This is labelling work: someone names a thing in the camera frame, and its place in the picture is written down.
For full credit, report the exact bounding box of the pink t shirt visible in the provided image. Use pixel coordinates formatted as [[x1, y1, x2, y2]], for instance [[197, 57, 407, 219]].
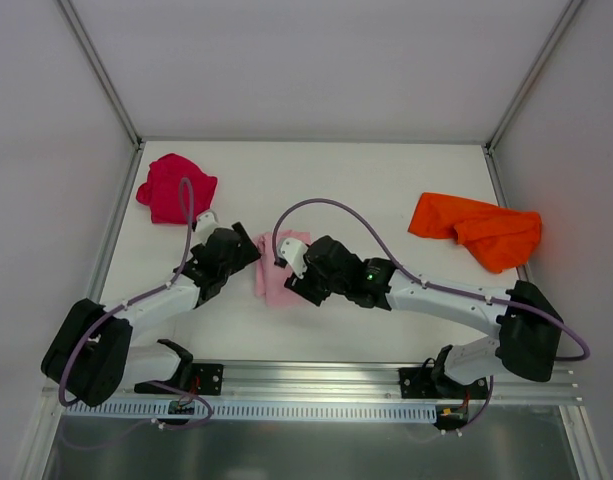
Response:
[[253, 232, 307, 308]]

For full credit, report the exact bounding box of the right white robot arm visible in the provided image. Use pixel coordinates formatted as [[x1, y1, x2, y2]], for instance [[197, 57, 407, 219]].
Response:
[[278, 236, 561, 399]]

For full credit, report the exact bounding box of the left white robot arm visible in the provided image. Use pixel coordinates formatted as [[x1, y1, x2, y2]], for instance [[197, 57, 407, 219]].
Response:
[[40, 222, 261, 407]]

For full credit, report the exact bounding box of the red t shirt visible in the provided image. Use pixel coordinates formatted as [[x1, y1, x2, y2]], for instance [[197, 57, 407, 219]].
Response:
[[136, 153, 218, 225]]

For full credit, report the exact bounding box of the orange t shirt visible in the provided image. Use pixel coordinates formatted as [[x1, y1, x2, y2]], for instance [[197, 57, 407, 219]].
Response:
[[408, 192, 542, 274]]

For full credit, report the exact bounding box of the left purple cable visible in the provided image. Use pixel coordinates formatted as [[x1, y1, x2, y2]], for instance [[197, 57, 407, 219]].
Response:
[[58, 176, 213, 434]]

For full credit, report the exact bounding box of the purple cable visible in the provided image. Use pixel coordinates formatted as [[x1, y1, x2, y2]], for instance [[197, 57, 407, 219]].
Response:
[[271, 198, 591, 432], [58, 176, 213, 434]]

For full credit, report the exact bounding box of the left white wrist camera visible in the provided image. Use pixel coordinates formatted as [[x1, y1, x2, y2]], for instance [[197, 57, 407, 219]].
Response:
[[193, 209, 220, 235]]

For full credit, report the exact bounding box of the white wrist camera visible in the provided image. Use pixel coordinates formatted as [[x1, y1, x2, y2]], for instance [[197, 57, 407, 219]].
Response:
[[276, 237, 308, 279], [193, 209, 220, 235]]

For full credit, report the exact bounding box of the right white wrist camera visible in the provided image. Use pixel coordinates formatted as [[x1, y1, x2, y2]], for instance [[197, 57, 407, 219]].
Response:
[[276, 237, 308, 279]]

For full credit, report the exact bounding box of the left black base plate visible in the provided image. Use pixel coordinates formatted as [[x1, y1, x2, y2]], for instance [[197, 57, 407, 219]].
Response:
[[161, 362, 224, 396]]

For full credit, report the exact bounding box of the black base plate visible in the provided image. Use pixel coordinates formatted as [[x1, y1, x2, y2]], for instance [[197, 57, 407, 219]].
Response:
[[161, 362, 224, 396], [398, 366, 489, 400]]

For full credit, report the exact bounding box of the left aluminium side rail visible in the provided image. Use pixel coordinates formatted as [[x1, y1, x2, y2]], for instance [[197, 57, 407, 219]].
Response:
[[85, 141, 145, 301]]

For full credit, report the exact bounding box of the aluminium side rail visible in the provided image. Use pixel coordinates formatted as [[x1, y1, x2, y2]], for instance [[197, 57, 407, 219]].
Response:
[[482, 145, 549, 313], [85, 141, 145, 301]]

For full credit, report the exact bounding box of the aluminium front rail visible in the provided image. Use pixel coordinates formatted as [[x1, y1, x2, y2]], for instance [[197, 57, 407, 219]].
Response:
[[41, 356, 584, 404]]

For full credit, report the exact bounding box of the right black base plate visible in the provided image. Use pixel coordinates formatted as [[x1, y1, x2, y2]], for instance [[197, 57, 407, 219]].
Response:
[[398, 366, 489, 400]]

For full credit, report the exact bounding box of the white slotted cable duct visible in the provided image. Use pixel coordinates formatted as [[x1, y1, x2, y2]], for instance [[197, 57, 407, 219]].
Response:
[[66, 398, 437, 424]]

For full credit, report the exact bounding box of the right aluminium side rail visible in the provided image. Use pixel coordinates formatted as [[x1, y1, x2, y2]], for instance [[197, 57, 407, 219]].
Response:
[[482, 145, 549, 313]]

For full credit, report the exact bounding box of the left aluminium frame post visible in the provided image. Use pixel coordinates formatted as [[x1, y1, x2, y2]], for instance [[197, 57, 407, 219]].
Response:
[[54, 0, 142, 148]]

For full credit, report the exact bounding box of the aluminium frame post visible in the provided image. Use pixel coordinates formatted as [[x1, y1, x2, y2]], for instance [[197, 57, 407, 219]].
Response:
[[484, 0, 586, 152], [54, 0, 142, 148]]

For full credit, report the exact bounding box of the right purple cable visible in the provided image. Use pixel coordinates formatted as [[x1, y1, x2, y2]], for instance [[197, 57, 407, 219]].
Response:
[[271, 198, 591, 432]]

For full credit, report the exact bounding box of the right aluminium frame post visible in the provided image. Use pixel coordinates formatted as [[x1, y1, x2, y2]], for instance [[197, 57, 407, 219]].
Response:
[[484, 0, 586, 152]]

